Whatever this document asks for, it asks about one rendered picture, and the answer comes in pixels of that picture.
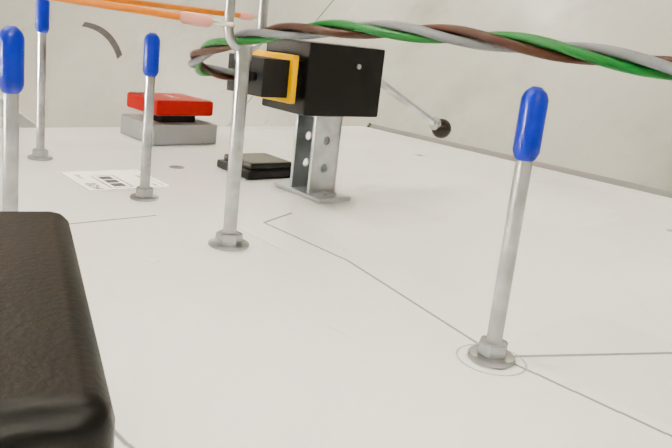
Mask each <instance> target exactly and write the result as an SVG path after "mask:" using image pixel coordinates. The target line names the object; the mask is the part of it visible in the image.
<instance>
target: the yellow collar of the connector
mask: <svg viewBox="0 0 672 448"><path fill-rule="evenodd" d="M252 55H258V56H265V57H271V58H278V59H284V60H290V67H289V78H288V89H287V98H276V97H260V98H265V99H270V100H274V101H279V102H284V103H288V104H294V103H295V96H296V85H297V75H298V64H299V56H298V55H291V54H284V53H277V52H270V51H263V50H256V51H254V52H253V54H252Z"/></svg>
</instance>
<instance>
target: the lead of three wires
mask: <svg viewBox="0 0 672 448"><path fill-rule="evenodd" d="M246 30H247V29H243V30H238V31H236V32H234V35H235V38H236V43H237V44H238V45H250V44H249V43H248V40H247V39H248V38H249V37H252V36H248V35H247V34H246ZM229 50H233V49H232V48H231V47H230V46H229V45H228V43H227V42H226V39H225V37H224V38H213V39H210V40H207V41H206V42H204V43H203V44H202V46H201V47H200V49H195V50H192V51H191V52H190V54H189V55H190V58H191V60H189V62H188V66H189V67H190V68H194V69H195V72H196V73H197V74H198V75H200V76H213V77H215V78H217V79H221V80H234V77H235V68H225V67H221V66H216V65H211V64H206V63H204V62H203V61H204V60H206V59H208V58H209V57H211V56H212V55H214V54H216V53H221V52H226V51H229Z"/></svg>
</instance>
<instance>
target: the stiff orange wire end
mask: <svg viewBox="0 0 672 448"><path fill-rule="evenodd" d="M103 1H110V2H116V3H122V4H129V5H137V6H145V7H153V8H162V9H170V10H178V11H187V12H195V13H203V14H211V15H219V16H225V11H223V10H215V9H207V8H199V7H192V6H184V5H176V4H168V3H161V2H153V1H145V0H103ZM234 17H236V18H239V19H242V20H252V19H253V18H255V19H258V16H254V15H253V14H252V13H248V12H239V13H238V12H235V15H234Z"/></svg>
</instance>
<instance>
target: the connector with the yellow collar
mask: <svg viewBox="0 0 672 448"><path fill-rule="evenodd" d="M234 54H235V53H229V62H228V68H235V64H236V61H235V60H236V59H234ZM289 67H290V60H284V59H278V58H271V57H265V56H258V55H252V61H250V69H249V82H248V95H253V96H258V97H276V98H287V89H288V78H289ZM302 67H303V59H299V64H298V75H297V85H296V96H295V98H300V87H301V77H302ZM226 90H230V91H234V80H227V89H226Z"/></svg>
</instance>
